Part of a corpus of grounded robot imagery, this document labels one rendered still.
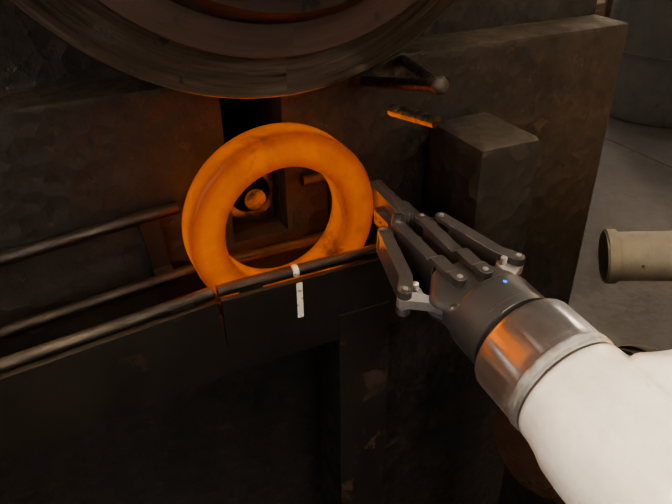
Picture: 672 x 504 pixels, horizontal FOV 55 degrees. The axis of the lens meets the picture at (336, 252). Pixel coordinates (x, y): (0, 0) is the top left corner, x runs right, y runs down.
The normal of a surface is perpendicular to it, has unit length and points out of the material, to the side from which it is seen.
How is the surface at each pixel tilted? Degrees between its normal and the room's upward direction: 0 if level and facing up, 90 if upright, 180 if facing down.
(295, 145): 90
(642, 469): 43
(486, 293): 31
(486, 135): 0
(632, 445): 37
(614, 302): 0
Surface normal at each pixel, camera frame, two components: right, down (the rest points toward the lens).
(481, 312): -0.62, -0.41
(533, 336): -0.44, -0.58
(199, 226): 0.44, 0.46
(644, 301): -0.01, -0.85
